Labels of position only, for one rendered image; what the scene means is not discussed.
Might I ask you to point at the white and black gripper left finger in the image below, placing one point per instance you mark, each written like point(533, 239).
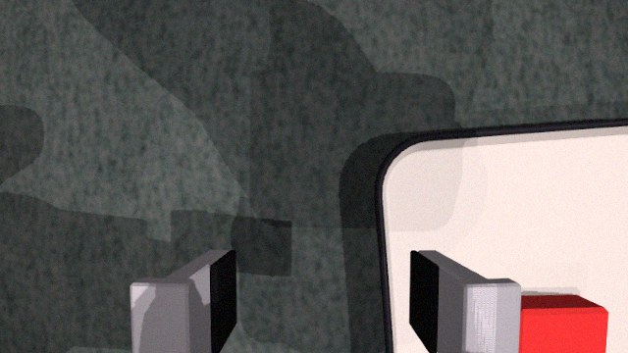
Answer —
point(192, 310)

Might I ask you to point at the red block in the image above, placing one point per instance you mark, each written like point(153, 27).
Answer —
point(562, 324)

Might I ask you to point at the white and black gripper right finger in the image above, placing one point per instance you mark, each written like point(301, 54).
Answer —
point(452, 309)

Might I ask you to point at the white tray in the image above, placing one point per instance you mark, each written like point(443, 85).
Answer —
point(544, 205)

